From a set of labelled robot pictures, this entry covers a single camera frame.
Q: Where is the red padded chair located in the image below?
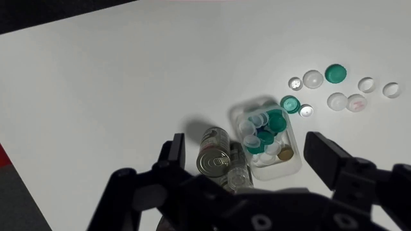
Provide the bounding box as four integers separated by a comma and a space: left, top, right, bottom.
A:
0, 144, 16, 169

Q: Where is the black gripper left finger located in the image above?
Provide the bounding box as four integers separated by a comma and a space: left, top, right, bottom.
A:
87, 132, 198, 231

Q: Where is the white cap pink print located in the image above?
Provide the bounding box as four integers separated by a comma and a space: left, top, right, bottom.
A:
345, 92, 368, 113

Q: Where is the white plastic bottle cap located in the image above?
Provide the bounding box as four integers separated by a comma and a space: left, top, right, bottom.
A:
302, 69, 325, 90
326, 91, 349, 112
263, 141, 281, 157
237, 119, 257, 136
248, 113, 266, 128

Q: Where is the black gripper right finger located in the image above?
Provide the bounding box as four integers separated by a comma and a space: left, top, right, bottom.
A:
303, 131, 411, 228

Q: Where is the green teal small object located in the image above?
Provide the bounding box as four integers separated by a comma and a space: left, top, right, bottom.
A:
228, 95, 303, 181

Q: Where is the clear plastic bottle cap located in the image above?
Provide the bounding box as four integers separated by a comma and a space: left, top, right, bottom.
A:
298, 104, 314, 118
287, 76, 304, 91
243, 135, 262, 149
357, 76, 377, 94
381, 81, 402, 99

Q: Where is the small labelled glass jar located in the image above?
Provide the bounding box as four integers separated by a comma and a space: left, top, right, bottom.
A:
225, 166, 254, 192

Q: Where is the gold metal bottle cap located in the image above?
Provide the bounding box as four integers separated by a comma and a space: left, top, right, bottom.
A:
276, 145, 295, 162

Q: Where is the green plastic bottle cap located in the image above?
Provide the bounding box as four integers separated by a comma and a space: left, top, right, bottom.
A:
323, 63, 348, 85
264, 109, 287, 133
278, 95, 302, 114
255, 128, 275, 146
246, 142, 266, 155

